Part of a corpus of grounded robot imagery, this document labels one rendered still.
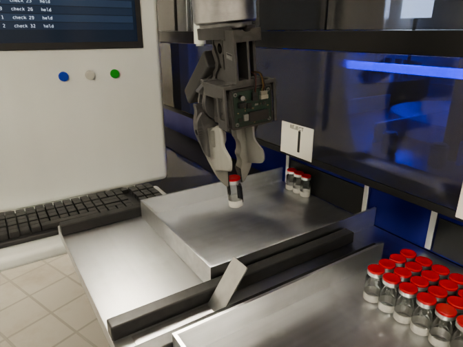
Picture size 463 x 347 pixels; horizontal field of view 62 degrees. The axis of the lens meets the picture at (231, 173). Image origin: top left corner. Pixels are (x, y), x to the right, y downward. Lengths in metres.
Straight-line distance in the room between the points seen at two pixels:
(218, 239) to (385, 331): 0.29
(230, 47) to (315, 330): 0.34
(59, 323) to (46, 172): 1.05
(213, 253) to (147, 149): 0.54
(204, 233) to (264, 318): 0.23
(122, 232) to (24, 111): 0.43
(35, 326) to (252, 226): 1.45
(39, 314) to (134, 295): 1.52
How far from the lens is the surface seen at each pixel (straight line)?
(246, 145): 0.54
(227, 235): 0.66
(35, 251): 0.86
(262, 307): 0.49
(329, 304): 0.53
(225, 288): 0.50
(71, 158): 1.04
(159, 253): 0.63
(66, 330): 1.92
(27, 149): 1.02
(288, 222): 0.71
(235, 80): 0.45
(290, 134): 0.73
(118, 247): 0.66
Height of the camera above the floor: 1.21
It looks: 20 degrees down
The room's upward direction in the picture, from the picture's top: straight up
